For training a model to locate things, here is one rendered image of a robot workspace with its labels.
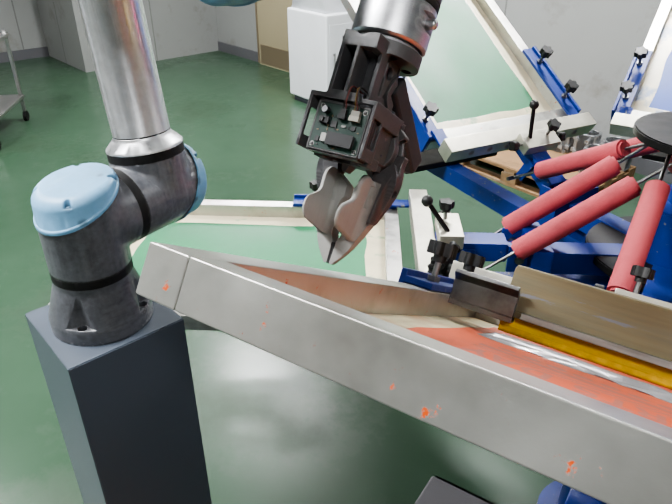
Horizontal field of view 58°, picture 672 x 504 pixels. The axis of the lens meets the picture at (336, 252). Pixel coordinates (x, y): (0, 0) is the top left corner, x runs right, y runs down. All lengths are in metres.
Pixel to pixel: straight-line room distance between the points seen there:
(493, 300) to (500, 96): 1.34
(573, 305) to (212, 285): 0.61
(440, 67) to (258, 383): 1.45
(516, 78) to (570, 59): 2.93
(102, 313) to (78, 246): 0.11
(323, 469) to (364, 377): 1.98
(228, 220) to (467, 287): 1.02
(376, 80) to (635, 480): 0.39
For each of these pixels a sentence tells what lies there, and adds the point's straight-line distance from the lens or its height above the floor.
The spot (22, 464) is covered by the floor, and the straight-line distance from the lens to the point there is 2.59.
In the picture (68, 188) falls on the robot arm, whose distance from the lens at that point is 0.90.
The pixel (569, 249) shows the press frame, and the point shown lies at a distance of 1.60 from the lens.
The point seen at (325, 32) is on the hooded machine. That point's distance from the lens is 5.82.
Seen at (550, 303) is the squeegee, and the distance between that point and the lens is 0.91.
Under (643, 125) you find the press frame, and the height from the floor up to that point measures 1.32.
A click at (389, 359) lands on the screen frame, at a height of 1.55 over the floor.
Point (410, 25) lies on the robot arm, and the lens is 0.59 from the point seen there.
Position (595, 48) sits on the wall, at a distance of 5.10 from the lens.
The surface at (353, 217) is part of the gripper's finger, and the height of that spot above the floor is 1.50.
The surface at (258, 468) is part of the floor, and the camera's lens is 2.33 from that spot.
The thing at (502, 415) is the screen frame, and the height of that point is 1.54.
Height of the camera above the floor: 1.76
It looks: 30 degrees down
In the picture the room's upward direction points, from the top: straight up
